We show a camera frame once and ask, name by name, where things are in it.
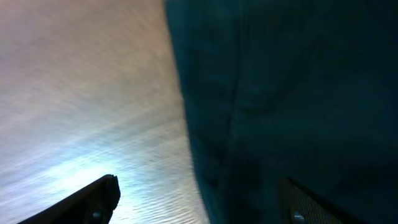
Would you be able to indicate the black shorts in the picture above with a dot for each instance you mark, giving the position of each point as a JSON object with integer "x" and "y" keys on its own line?
{"x": 300, "y": 89}

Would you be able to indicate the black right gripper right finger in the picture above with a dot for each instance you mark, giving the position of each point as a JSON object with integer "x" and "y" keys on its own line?
{"x": 299, "y": 205}

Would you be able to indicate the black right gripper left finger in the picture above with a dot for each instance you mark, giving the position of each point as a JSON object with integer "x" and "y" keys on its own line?
{"x": 93, "y": 204}

